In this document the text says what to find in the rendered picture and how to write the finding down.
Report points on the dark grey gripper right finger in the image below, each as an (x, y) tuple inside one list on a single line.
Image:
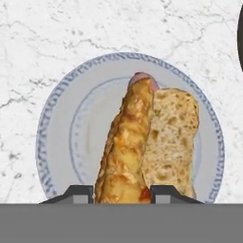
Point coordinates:
[(164, 194)]

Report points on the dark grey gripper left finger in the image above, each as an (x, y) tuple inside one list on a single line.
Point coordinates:
[(79, 194)]

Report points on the golden brown bread bun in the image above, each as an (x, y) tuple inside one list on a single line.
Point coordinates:
[(126, 148)]

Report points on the white plate with blue rim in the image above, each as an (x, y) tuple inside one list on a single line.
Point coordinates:
[(63, 133)]

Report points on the pink sausage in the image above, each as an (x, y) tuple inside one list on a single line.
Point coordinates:
[(144, 77)]

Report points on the dark round bowl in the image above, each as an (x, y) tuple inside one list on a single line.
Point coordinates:
[(240, 38)]

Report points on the pale cut bread slice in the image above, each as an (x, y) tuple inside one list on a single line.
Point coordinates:
[(172, 139)]

